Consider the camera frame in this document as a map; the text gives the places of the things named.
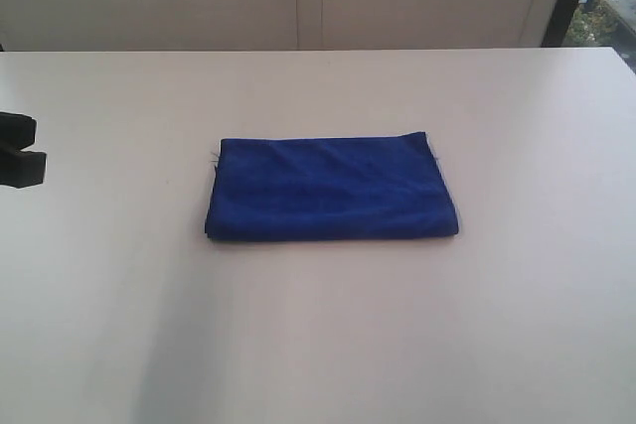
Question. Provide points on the blue microfiber towel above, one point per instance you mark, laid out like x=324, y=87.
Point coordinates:
x=358, y=188

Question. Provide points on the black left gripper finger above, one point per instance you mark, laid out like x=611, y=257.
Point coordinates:
x=22, y=169
x=17, y=130

